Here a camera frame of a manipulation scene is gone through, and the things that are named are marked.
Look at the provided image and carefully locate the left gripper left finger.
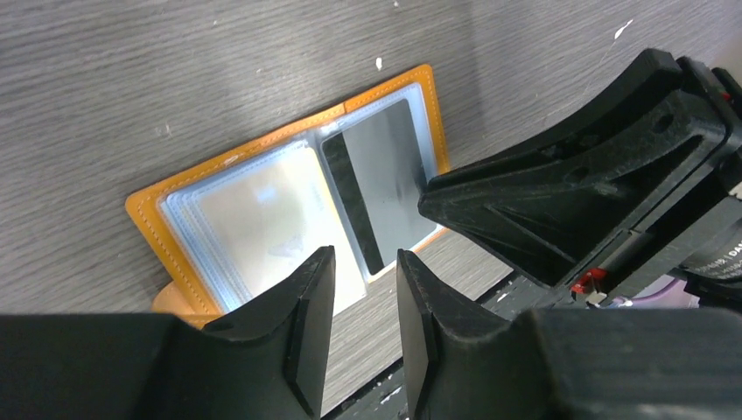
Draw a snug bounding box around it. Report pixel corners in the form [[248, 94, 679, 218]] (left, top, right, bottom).
[[1, 246, 335, 419]]

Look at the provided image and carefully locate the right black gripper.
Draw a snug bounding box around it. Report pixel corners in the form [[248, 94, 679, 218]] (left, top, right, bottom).
[[418, 49, 741, 310]]

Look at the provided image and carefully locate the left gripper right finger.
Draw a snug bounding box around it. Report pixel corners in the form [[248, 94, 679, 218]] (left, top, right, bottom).
[[396, 250, 741, 419]]

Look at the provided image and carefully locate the orange leather card holder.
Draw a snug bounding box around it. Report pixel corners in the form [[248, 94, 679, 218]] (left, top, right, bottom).
[[125, 64, 450, 324]]

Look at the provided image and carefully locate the beige card in holder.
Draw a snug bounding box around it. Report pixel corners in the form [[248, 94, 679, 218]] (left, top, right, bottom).
[[189, 143, 367, 314]]

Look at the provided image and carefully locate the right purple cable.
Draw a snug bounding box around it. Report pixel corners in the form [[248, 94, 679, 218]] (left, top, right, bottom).
[[608, 275, 703, 308]]

